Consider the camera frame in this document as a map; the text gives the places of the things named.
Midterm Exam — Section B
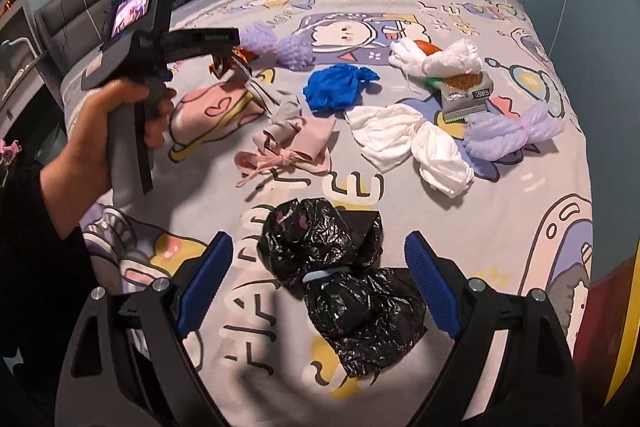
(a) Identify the person's left hand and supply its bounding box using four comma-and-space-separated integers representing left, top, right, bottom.
42, 81, 177, 228

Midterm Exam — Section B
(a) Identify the yellow-rimmed bin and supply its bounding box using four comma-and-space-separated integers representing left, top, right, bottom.
602, 307, 640, 408

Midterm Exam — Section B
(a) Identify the blue crumpled glove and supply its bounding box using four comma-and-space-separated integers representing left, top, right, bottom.
302, 64, 381, 112

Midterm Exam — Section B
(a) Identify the small white plastic bag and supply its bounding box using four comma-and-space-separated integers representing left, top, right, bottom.
389, 38, 483, 82

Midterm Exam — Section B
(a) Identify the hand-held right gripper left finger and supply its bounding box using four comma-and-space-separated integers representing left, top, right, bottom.
55, 231, 235, 427

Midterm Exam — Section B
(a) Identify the lilac bow tie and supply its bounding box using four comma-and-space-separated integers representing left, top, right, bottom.
462, 101, 565, 165

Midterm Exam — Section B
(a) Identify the pink beige cloth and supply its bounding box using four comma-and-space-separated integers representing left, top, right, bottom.
235, 117, 337, 188

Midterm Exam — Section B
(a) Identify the person's left forearm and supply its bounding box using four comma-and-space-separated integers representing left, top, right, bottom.
0, 157, 118, 408

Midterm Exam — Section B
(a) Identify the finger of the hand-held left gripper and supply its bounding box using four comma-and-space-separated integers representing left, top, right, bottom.
231, 46, 253, 80
244, 74, 286, 110

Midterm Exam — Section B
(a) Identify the orange snack wrapper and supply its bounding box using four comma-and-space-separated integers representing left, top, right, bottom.
209, 47, 251, 81

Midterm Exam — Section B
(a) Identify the orange fruit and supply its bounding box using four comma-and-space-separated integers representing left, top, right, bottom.
412, 39, 443, 58

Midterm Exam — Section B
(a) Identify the black plastic bag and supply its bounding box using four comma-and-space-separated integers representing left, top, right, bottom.
256, 197, 428, 380

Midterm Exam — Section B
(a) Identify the purple plastic bag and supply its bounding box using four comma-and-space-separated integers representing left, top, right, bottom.
240, 21, 315, 72

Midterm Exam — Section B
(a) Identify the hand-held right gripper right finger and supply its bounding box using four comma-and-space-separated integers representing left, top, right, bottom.
404, 231, 583, 427

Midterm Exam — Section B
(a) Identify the printed bed sheet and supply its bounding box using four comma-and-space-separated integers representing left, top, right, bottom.
60, 0, 593, 427

